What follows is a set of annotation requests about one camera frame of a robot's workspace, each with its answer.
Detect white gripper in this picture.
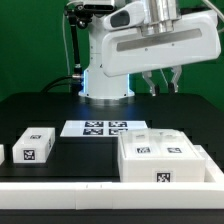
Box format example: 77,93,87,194
102,10,221,96

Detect white cabinet door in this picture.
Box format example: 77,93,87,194
120,129,162,159
156,130,195,158

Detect white cabinet body box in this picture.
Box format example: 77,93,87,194
117,129,205,183

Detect white cabinet top block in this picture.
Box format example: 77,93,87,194
12,127,55,163

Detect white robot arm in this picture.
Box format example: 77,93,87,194
76,0,224,103

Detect white base tag plate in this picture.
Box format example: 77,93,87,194
60,120,147,137

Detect white block left edge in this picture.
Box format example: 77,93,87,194
0,144,5,165

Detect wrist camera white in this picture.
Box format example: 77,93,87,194
103,1,145,31

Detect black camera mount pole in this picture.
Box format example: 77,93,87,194
64,5,92,79

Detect black cables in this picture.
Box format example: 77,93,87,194
40,75,84,93

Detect white fence wall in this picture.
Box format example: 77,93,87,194
0,146,224,210

